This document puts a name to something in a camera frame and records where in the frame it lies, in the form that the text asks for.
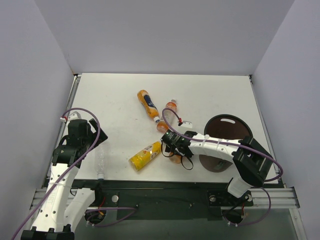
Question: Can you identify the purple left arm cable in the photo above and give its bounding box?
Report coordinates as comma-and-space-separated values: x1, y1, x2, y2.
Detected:
11, 107, 138, 240

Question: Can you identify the clear empty plastic bottle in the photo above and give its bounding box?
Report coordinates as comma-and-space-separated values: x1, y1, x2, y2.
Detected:
95, 147, 105, 180

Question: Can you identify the small orange berry juice bottle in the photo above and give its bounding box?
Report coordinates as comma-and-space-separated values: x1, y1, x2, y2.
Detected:
169, 155, 181, 164

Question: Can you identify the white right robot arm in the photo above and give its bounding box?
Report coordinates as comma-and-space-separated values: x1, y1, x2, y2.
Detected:
160, 129, 273, 205

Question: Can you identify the aluminium front rail frame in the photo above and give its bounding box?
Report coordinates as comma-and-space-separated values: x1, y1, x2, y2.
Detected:
29, 73, 301, 211

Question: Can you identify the orange bottle dark blue label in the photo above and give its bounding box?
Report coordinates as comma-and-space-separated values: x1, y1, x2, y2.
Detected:
137, 90, 160, 123

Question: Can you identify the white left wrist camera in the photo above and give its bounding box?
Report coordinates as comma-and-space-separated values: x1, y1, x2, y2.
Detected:
67, 111, 82, 121

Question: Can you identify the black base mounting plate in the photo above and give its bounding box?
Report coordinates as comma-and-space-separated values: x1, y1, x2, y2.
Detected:
71, 179, 253, 221

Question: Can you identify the yellow juice bottle blue cap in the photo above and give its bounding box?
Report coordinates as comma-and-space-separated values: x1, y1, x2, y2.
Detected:
128, 141, 161, 172

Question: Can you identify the brown round bin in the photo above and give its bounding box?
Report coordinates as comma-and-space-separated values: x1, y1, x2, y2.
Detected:
199, 114, 253, 173

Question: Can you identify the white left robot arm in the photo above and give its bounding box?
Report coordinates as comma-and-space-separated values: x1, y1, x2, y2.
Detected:
20, 118, 108, 240

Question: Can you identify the clear orange drink bottle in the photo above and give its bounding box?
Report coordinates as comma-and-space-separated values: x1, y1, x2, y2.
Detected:
156, 99, 178, 134

